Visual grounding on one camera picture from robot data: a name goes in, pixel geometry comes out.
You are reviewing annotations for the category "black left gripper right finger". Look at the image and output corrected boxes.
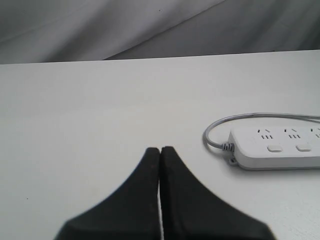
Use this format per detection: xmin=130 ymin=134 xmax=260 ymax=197
xmin=159 ymin=146 xmax=275 ymax=240

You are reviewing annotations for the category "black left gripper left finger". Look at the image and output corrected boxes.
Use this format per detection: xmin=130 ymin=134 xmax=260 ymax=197
xmin=55 ymin=147 xmax=162 ymax=240

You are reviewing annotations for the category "white five-outlet power strip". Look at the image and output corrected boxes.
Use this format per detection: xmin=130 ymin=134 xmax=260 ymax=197
xmin=228 ymin=125 xmax=320 ymax=171

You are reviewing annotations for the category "grey backdrop cloth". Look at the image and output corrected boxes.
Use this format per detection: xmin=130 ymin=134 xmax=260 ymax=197
xmin=0 ymin=0 xmax=320 ymax=64

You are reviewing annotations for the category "grey power cable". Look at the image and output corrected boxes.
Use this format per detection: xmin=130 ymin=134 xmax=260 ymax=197
xmin=202 ymin=112 xmax=320 ymax=152

